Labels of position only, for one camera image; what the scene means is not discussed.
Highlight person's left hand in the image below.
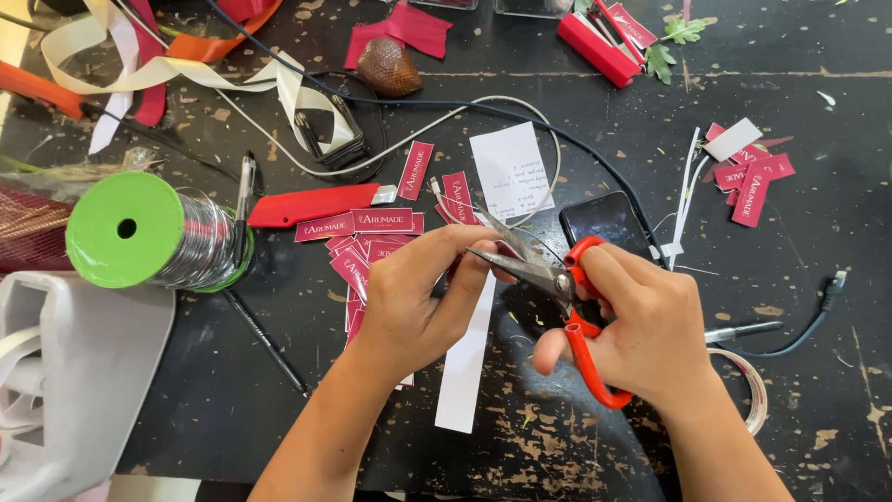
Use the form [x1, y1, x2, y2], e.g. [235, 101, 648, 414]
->
[352, 225, 517, 382]

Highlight person's right hand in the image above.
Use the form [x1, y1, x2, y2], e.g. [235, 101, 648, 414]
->
[533, 244, 706, 412]

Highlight long white paper strip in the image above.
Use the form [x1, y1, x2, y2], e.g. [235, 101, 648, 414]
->
[435, 271, 498, 435]

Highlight red handled scissors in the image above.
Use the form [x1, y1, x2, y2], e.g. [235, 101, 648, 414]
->
[466, 205, 635, 411]

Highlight pile of red labels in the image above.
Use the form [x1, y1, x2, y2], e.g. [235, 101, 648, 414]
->
[294, 140, 483, 389]
[702, 123, 797, 229]

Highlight black marker pen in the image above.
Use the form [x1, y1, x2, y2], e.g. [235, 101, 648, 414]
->
[704, 320, 786, 345]

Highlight black smartphone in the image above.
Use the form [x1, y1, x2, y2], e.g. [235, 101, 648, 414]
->
[559, 190, 656, 265]

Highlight clear tape roll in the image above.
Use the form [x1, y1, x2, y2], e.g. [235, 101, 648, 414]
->
[707, 347, 769, 437]

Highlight thin black stick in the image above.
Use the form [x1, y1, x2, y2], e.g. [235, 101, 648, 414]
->
[222, 287, 312, 399]

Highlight red utility knife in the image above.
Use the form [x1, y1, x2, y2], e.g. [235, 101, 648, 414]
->
[247, 183, 399, 230]

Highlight thin white paper strips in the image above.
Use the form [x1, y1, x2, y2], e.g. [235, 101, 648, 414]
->
[648, 126, 710, 271]

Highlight black metal clip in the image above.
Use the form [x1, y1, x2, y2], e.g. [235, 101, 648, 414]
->
[293, 93, 371, 169]

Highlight white handwritten paper note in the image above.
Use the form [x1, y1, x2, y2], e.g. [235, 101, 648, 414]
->
[469, 122, 557, 223]

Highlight black ballpoint pen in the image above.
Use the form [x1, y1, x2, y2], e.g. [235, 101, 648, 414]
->
[233, 152, 258, 267]

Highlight white blank label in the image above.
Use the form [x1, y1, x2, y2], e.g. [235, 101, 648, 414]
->
[702, 117, 765, 163]

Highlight brown scaly snake fruit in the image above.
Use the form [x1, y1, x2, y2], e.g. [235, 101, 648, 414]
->
[356, 37, 424, 99]

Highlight green leaves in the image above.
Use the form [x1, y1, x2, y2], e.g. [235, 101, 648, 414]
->
[644, 15, 709, 86]

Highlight red paper scrap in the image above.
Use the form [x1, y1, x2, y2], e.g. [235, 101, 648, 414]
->
[343, 0, 454, 70]

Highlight red stapler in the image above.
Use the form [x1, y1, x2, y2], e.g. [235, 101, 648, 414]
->
[557, 0, 659, 90]

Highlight white sheet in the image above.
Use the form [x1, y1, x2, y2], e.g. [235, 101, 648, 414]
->
[106, 475, 203, 502]

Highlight orange ribbon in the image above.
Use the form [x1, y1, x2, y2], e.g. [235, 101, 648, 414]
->
[165, 0, 284, 63]

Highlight white plastic tape dispenser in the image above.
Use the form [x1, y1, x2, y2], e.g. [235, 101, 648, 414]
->
[0, 271, 177, 502]

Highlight cream ribbon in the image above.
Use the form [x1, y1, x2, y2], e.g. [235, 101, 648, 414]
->
[40, 0, 356, 156]

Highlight clear cellophane wrap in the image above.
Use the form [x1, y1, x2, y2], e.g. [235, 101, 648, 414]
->
[0, 145, 165, 186]

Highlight red ribbon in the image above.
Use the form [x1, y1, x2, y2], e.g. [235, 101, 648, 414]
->
[127, 0, 169, 128]

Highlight red mesh netting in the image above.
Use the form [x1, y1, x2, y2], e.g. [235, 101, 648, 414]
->
[0, 174, 78, 275]

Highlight white ribbon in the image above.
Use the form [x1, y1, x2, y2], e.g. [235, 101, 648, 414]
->
[88, 0, 142, 156]

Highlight white charging cable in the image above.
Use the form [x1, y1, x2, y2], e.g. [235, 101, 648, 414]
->
[215, 89, 563, 231]

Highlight short black plug cable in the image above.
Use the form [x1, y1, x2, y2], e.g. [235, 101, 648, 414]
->
[711, 270, 850, 361]

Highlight long black cable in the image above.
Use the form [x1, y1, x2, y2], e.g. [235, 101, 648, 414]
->
[202, 0, 671, 269]

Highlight green spool of silver wire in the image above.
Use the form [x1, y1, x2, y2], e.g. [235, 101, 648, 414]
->
[65, 171, 256, 294]

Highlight orange tool handle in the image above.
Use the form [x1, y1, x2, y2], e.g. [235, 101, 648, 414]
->
[0, 59, 89, 120]

